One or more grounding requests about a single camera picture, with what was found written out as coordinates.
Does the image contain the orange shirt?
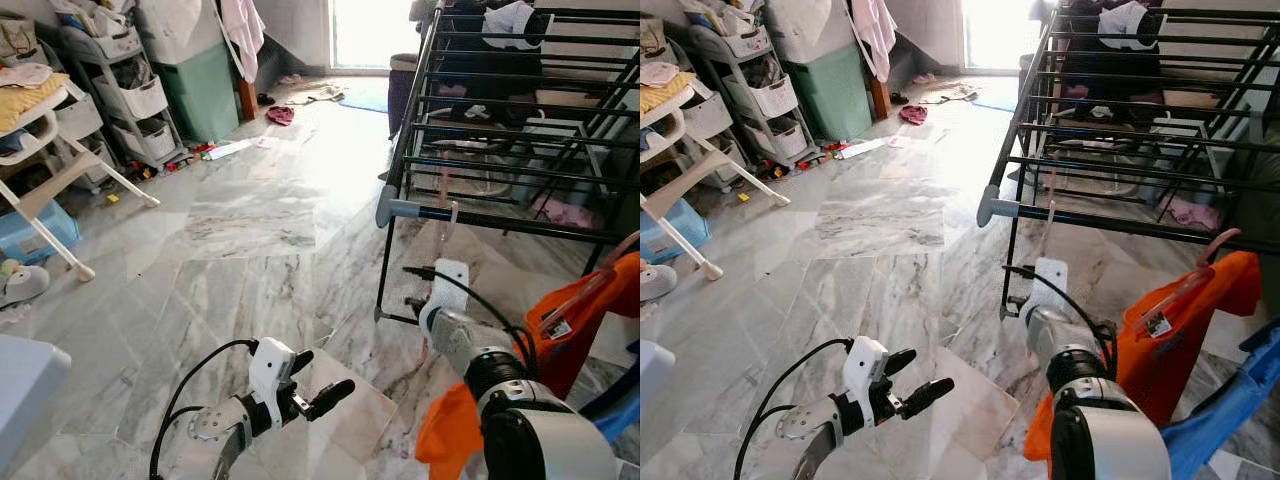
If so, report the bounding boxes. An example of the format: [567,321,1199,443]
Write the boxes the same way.
[1023,250,1263,480]
[415,250,641,480]

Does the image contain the white drawer cart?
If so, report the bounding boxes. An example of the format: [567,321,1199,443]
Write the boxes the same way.
[685,10,826,171]
[55,10,186,171]

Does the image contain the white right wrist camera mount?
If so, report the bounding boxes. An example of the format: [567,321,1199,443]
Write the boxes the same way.
[1030,257,1069,313]
[432,258,471,313]

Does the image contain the blue shirt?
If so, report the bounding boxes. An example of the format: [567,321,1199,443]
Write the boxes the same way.
[580,340,641,446]
[1160,320,1280,480]

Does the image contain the light blue folding table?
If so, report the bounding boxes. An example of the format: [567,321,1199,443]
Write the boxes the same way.
[0,335,71,471]
[640,340,676,431]

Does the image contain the grey plush toy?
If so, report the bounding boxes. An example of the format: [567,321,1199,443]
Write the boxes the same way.
[640,260,679,306]
[0,260,51,309]

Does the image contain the white high chair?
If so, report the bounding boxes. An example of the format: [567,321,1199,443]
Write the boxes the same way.
[0,75,161,283]
[640,75,791,283]

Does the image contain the black drying rack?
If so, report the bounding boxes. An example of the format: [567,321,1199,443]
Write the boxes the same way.
[977,0,1280,321]
[375,0,641,326]

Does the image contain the green storage bin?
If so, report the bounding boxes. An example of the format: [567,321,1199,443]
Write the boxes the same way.
[155,42,241,143]
[783,42,873,143]

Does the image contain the light blue plastic box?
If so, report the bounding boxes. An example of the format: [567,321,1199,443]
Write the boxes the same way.
[640,198,711,266]
[0,200,83,266]

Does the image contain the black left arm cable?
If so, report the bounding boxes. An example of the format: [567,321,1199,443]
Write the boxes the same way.
[733,338,851,480]
[150,338,259,480]

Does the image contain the beige floor cloth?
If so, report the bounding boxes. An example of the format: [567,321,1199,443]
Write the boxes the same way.
[288,83,346,106]
[918,83,979,106]

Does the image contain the yellow cushion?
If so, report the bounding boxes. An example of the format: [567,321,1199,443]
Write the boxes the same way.
[640,70,698,116]
[0,72,71,133]

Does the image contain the pink crumpled cloth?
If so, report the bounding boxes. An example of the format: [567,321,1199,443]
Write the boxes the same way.
[1165,195,1223,231]
[535,195,601,229]

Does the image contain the pink hanging cloth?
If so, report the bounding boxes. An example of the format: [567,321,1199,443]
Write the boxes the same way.
[220,0,266,83]
[852,0,898,83]

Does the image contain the white crumpled garment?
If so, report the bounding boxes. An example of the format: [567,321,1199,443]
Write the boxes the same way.
[483,0,551,51]
[1098,0,1166,51]

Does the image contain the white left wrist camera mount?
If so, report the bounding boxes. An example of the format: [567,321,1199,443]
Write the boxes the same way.
[248,337,298,401]
[842,337,891,401]

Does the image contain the grey plastic bag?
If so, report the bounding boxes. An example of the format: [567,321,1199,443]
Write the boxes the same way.
[135,0,226,66]
[765,0,856,66]

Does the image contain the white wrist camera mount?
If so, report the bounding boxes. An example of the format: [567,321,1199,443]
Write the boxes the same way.
[248,337,298,401]
[842,337,891,401]
[1030,257,1069,313]
[432,258,471,313]

